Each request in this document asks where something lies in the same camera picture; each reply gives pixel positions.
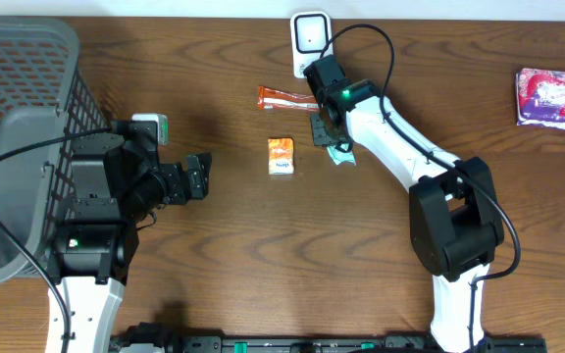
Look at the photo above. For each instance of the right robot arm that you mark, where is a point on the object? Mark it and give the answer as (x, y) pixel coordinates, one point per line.
(454, 229)

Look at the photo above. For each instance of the brown snack bar wrapper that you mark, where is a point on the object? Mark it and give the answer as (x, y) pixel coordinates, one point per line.
(272, 99)

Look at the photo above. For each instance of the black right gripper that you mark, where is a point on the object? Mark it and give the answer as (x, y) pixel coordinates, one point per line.
(319, 136)

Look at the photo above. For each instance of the teal snack wrapper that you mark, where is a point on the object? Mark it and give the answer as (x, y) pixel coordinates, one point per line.
(339, 157)

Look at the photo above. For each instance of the purple red tissue pack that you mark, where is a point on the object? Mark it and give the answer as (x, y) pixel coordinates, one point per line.
(540, 96)

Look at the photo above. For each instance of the orange tissue packet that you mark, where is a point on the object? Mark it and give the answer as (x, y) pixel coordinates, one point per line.
(280, 156)

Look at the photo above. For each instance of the grey plastic mesh basket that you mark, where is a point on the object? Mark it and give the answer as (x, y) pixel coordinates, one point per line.
(43, 95)

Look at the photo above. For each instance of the white barcode scanner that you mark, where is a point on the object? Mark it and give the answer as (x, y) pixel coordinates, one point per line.
(310, 32)

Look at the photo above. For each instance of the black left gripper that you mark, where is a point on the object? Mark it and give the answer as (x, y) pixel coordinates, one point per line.
(180, 181)

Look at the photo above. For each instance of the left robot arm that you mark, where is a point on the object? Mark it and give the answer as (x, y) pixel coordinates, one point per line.
(119, 181)

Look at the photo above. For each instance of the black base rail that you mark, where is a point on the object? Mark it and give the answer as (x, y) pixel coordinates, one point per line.
(216, 344)

